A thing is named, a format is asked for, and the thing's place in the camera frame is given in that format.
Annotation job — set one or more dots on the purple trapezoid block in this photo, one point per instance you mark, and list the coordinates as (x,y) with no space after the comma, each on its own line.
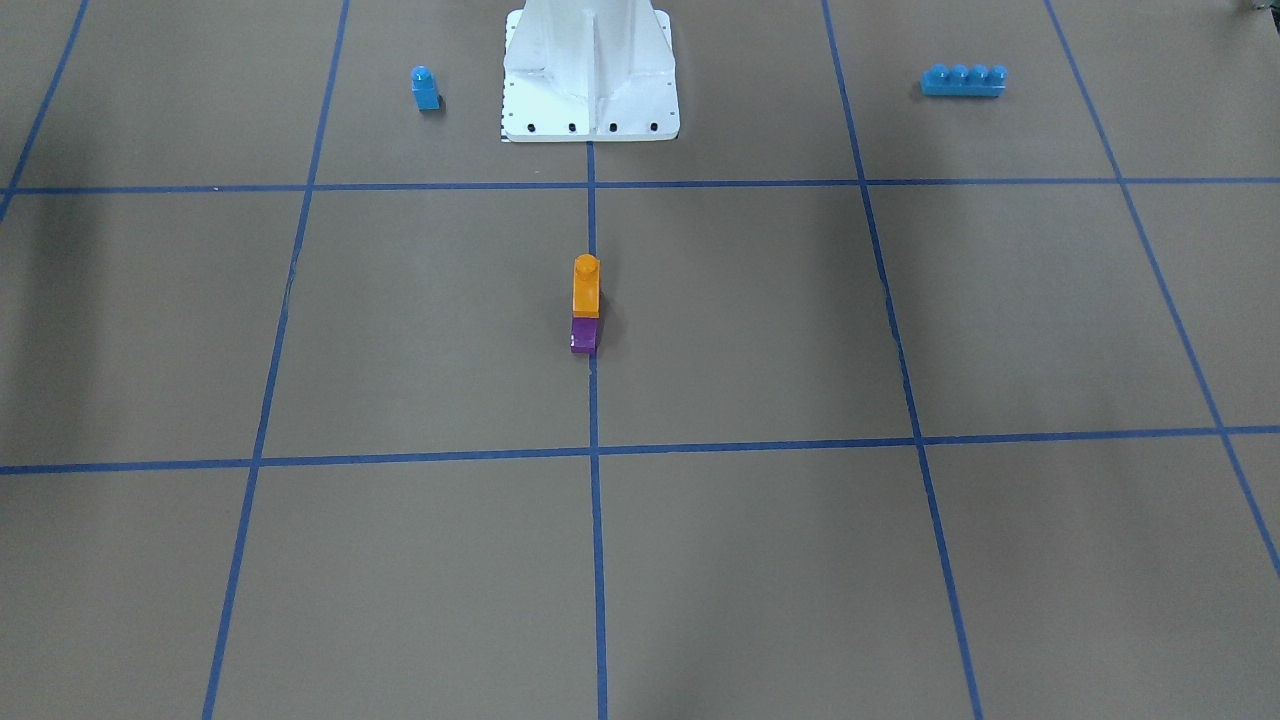
(584,334)

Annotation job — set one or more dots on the orange trapezoid block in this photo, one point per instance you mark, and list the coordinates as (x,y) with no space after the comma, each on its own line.
(586,287)

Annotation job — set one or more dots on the small blue block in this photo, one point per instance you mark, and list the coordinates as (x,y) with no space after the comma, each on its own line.
(423,89)

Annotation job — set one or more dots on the long blue studded block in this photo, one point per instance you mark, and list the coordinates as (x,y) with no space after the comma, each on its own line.
(963,81)

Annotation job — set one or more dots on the white camera mast base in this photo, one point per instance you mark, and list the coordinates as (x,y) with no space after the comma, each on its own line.
(589,71)

